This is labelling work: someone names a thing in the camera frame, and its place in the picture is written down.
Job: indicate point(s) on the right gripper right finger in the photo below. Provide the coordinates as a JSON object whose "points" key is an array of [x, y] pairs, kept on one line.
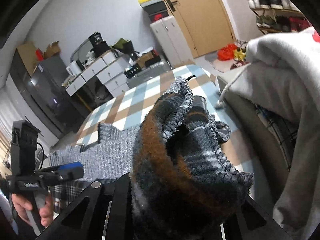
{"points": [[248, 221]]}

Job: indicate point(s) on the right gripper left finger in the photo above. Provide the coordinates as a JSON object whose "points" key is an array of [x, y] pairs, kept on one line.
{"points": [[101, 211]]}

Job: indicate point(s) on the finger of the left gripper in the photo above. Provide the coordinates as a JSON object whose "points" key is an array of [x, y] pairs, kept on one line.
{"points": [[67, 165], [62, 173]]}

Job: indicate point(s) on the plaid fleece cardigan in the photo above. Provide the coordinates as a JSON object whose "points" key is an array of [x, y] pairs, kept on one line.
{"points": [[182, 184]]}

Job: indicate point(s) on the black refrigerator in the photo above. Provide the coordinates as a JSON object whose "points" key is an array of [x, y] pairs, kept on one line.
{"points": [[62, 110]]}

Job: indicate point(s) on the checkered bed sheet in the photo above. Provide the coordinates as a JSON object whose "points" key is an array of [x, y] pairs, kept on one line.
{"points": [[130, 109]]}

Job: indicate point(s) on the white electric kettle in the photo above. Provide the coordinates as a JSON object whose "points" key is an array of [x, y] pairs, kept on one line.
{"points": [[73, 69]]}

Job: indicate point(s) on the white drawer desk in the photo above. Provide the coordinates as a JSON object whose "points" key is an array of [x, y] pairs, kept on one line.
{"points": [[108, 69]]}

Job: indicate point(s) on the silver aluminium suitcase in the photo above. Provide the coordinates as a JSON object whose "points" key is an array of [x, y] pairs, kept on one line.
{"points": [[148, 73]]}

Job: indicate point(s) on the grey hoodie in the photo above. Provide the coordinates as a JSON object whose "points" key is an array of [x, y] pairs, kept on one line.
{"points": [[276, 98]]}

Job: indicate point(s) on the white upright suitcase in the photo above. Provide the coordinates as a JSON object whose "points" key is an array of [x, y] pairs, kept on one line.
{"points": [[172, 41]]}

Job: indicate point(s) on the orange plastic bag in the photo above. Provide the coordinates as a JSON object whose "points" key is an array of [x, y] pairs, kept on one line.
{"points": [[226, 53]]}

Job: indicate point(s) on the stacked shoe boxes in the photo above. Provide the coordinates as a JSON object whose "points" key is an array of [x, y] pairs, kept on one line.
{"points": [[156, 9]]}

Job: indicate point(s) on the wooden door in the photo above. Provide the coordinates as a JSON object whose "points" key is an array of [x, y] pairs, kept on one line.
{"points": [[204, 23]]}

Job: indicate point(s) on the bamboo shoe rack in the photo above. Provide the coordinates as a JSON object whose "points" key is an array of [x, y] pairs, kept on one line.
{"points": [[278, 16]]}

